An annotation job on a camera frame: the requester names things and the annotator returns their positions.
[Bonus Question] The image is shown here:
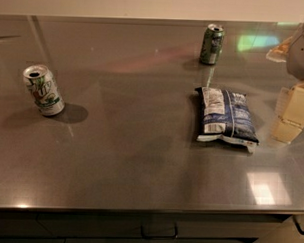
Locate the black drawer handle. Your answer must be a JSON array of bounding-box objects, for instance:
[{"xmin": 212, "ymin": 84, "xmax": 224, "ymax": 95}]
[{"xmin": 140, "ymin": 222, "xmax": 178, "ymax": 240}]

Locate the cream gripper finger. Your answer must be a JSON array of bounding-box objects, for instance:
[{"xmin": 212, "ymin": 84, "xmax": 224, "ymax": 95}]
[
  {"xmin": 272, "ymin": 82, "xmax": 304, "ymax": 143},
  {"xmin": 266, "ymin": 37, "xmax": 292, "ymax": 63}
]

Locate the black side handle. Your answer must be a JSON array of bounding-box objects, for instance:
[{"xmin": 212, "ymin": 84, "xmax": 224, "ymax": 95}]
[{"xmin": 293, "ymin": 215, "xmax": 304, "ymax": 236}]

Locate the white 7up can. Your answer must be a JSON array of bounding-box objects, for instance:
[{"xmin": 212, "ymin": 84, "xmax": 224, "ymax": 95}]
[{"xmin": 23, "ymin": 64, "xmax": 65, "ymax": 116}]

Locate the green soda can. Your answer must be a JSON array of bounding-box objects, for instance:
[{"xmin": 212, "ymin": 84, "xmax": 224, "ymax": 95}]
[{"xmin": 199, "ymin": 23, "xmax": 225, "ymax": 65}]

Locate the blue chip bag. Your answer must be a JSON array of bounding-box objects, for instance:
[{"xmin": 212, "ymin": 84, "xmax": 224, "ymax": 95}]
[{"xmin": 195, "ymin": 87, "xmax": 259, "ymax": 153}]

